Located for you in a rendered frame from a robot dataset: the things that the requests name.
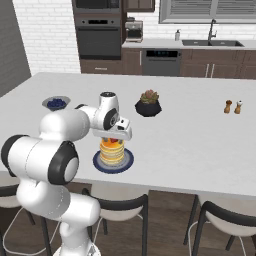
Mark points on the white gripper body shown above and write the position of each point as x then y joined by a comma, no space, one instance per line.
113,133

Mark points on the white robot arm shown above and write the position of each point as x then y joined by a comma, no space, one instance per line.
43,160

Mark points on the red strawberry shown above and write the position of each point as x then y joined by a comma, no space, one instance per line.
113,140

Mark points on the grey fridge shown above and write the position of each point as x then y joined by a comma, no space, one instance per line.
11,43

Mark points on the stack of pancakes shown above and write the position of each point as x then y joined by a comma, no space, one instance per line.
111,153

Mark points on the dark blue plate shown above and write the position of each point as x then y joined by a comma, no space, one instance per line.
113,167

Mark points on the succulent in black pot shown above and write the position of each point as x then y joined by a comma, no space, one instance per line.
148,106

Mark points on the grey bowl of blueberries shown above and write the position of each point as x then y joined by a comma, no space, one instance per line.
56,103

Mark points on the black and white chair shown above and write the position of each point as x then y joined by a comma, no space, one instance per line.
8,200
123,206
226,220

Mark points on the brown base cupboards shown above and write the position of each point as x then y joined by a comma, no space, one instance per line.
220,65
113,65

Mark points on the dark grey dishwasher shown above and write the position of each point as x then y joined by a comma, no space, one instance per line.
161,62

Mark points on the silver coffee machine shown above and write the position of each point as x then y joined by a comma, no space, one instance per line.
134,31

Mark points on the brown pepper shaker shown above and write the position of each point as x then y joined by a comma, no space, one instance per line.
228,107

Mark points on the grey soap dispenser bottle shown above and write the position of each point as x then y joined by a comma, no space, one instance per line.
177,35

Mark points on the brown white-topped salt shaker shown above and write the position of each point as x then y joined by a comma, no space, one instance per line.
238,107

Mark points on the black microwave oven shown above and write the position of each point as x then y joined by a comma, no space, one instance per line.
97,4

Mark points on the dark grey sink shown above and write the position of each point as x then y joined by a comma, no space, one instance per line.
212,43

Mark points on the dark grey tap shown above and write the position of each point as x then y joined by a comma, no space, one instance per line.
211,30

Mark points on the window with grey blind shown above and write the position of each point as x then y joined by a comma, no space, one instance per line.
206,10

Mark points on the black wall oven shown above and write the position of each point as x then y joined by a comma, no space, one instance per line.
98,36

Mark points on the brown wall cupboard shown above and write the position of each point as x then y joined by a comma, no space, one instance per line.
138,5

